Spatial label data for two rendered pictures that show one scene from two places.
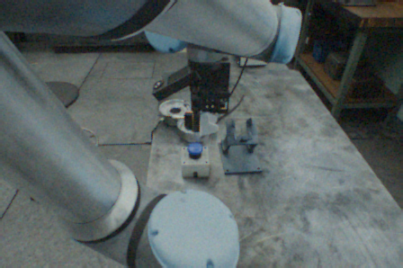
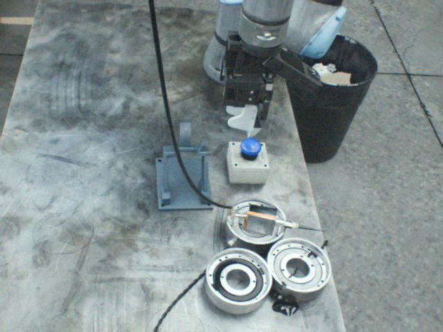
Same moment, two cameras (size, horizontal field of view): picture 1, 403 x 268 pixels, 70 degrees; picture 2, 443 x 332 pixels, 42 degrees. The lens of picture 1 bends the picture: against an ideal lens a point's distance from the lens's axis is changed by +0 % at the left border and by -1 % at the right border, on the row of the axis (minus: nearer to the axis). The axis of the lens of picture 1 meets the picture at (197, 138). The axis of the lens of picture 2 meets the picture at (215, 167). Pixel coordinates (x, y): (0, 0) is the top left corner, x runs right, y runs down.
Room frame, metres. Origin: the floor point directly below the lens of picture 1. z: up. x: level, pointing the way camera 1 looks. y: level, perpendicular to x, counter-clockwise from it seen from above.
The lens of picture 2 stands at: (1.33, -0.16, 1.60)
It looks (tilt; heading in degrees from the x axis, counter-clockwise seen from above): 46 degrees down; 172
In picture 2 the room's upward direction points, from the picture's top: 9 degrees clockwise
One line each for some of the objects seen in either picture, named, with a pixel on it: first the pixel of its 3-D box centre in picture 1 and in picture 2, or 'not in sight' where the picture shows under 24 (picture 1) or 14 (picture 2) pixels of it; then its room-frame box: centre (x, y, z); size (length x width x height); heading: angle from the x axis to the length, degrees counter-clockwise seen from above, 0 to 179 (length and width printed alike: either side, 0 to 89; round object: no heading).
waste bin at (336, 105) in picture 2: not in sight; (318, 101); (-0.39, 0.45, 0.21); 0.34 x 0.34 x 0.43
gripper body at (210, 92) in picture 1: (208, 84); (250, 68); (0.56, -0.02, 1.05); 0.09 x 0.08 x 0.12; 92
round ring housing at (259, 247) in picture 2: (194, 128); (255, 226); (0.71, 0.01, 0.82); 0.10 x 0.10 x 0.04
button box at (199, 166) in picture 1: (194, 162); (247, 160); (0.56, 0.01, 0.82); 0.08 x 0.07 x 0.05; 2
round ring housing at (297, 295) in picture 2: (175, 112); (296, 270); (0.80, 0.07, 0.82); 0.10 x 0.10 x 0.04
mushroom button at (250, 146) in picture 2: (194, 154); (249, 153); (0.56, 0.01, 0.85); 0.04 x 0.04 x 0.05
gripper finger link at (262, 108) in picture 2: not in sight; (260, 105); (0.58, 0.00, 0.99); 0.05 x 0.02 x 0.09; 2
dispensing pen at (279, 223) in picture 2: (184, 118); (275, 220); (0.72, 0.04, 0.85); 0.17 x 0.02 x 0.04; 80
